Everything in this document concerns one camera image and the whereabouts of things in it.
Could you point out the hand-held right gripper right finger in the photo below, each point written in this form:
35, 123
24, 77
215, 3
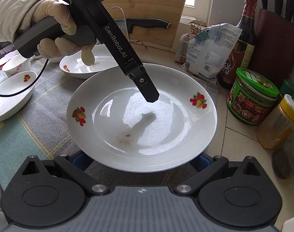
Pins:
200, 160

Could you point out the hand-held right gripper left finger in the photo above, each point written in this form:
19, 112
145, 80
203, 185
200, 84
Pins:
81, 162

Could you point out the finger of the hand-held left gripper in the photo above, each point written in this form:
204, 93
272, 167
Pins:
147, 89

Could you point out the white fruit print plate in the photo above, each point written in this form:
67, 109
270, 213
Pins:
173, 130
7, 106
75, 70

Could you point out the white pink floral bowl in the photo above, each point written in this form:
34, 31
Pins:
15, 66

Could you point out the person's left forearm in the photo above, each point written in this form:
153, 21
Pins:
11, 12

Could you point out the person's left hand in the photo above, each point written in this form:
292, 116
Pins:
62, 14

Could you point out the grey checked dish mat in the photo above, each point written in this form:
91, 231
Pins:
40, 130

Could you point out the large santoku knife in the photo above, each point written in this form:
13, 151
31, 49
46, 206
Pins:
147, 24

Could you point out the bamboo cutting board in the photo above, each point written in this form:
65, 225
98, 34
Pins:
149, 2

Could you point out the white printed plastic bag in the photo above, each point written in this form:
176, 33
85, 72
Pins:
209, 50

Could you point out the green lidded sauce jar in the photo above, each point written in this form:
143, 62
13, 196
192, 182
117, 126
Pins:
250, 101

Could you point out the metal binder clip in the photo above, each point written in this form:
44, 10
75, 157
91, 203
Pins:
197, 26

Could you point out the yellow capped spice bottle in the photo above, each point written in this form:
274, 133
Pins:
274, 128

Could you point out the dark soy sauce bottle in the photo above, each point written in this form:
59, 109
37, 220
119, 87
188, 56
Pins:
243, 36

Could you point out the green capped bottle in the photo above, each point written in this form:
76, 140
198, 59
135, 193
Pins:
288, 88

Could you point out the dark red knife block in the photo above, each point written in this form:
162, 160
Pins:
274, 43

